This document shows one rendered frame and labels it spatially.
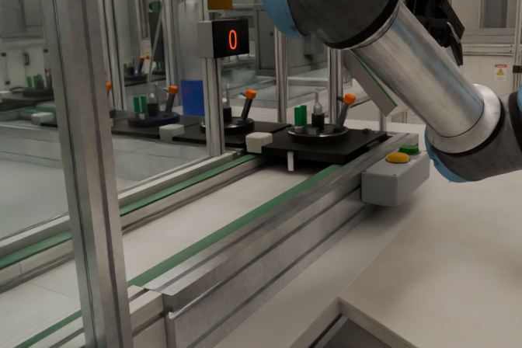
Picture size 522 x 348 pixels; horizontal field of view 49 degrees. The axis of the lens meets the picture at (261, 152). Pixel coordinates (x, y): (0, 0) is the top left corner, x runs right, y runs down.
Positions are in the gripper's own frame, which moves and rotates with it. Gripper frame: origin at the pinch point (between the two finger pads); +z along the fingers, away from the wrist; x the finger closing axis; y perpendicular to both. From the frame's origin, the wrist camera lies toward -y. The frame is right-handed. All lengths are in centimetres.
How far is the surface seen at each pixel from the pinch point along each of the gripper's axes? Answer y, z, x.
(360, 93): -124, 25, -102
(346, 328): -72, 111, -60
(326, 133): 3.3, 12.2, -20.0
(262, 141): 14.3, 14.6, -28.8
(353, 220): 17.6, 23.0, -0.7
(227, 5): 23.9, -13.6, -31.1
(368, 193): 14.5, 18.2, -0.2
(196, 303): 62, 19, 10
